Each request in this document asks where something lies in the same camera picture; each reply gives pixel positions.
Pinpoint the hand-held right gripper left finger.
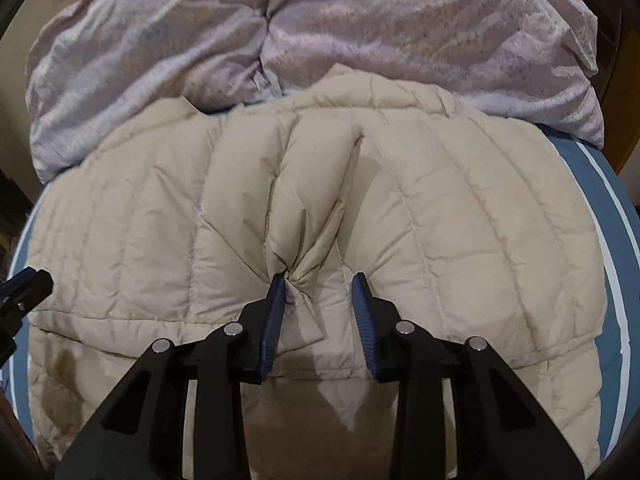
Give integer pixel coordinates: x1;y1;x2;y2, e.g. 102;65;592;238
54;274;288;480

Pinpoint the lilac crumpled duvet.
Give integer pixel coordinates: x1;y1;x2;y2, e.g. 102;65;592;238
27;0;606;186

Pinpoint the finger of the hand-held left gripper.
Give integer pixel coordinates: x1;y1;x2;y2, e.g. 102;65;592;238
0;269;54;358

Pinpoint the blue white-striped bedsheet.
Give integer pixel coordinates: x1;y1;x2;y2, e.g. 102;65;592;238
7;110;633;466

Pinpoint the beige puffer jacket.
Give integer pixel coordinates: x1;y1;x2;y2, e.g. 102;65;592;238
25;64;608;480

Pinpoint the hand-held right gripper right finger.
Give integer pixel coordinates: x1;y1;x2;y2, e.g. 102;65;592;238
351;272;585;480

